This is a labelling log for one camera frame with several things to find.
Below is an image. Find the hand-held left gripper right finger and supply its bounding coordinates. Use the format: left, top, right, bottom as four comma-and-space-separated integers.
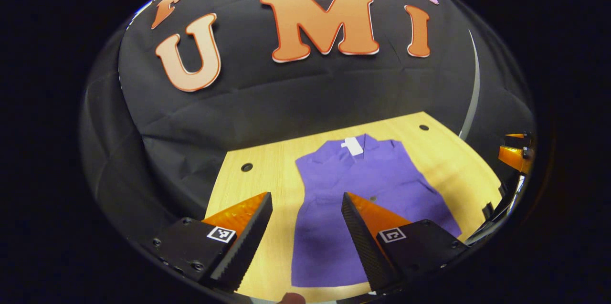
341, 192, 471, 294

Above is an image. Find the purple shirt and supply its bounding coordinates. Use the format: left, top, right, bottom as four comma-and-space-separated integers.
291, 134, 463, 288

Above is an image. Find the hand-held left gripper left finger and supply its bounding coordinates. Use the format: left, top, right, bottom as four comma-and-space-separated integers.
153, 192, 273, 293

